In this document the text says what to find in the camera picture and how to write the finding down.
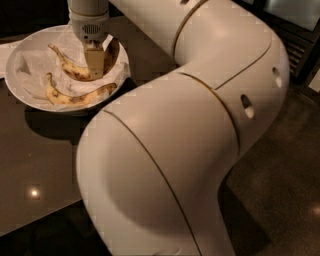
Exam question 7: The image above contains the spotted yellow banana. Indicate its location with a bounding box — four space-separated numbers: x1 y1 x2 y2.
48 38 120 82
46 73 117 106

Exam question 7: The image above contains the white ceramic bowl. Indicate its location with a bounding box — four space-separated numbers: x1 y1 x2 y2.
4 24 131 114

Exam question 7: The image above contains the white paper under bowl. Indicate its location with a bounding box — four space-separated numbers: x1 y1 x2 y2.
0 41 19 79

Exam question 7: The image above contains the dark cabinet row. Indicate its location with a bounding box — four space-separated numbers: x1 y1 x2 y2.
0 0 124 38

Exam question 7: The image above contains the dark slatted floor appliance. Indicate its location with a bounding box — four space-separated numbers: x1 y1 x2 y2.
233 0 320 84

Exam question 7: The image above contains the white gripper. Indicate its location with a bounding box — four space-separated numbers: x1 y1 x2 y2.
69 13 109 80

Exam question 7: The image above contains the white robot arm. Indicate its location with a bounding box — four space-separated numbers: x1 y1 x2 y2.
77 0 289 256

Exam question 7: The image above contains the white paper bowl liner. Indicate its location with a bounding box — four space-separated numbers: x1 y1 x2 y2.
13 25 131 112

